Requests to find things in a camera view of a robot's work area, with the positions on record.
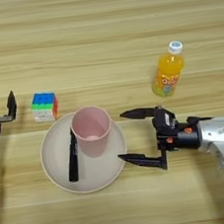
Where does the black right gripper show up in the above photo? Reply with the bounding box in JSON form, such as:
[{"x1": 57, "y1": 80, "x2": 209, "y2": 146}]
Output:
[{"x1": 112, "y1": 101, "x2": 204, "y2": 177}]

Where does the multicolour puzzle cube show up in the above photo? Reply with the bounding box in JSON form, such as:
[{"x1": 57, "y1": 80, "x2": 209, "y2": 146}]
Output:
[{"x1": 30, "y1": 90, "x2": 61, "y2": 124}]

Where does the pink plastic cup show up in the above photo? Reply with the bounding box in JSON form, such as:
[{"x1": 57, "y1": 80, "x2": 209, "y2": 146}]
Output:
[{"x1": 68, "y1": 104, "x2": 116, "y2": 161}]

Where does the orange juice bottle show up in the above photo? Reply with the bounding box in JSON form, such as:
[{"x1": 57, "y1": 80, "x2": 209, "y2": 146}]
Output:
[{"x1": 145, "y1": 39, "x2": 189, "y2": 100}]

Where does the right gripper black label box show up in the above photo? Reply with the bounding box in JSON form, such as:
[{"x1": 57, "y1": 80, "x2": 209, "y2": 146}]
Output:
[{"x1": 150, "y1": 106, "x2": 179, "y2": 136}]

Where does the round beige plate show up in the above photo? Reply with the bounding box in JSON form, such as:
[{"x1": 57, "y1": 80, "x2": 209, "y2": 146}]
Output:
[{"x1": 36, "y1": 106, "x2": 132, "y2": 198}]

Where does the black marker pen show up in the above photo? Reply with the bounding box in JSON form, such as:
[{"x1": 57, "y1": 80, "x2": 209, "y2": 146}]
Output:
[{"x1": 62, "y1": 126, "x2": 84, "y2": 183}]

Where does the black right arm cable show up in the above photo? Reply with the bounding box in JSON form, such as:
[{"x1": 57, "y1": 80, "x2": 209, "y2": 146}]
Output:
[{"x1": 187, "y1": 112, "x2": 224, "y2": 128}]

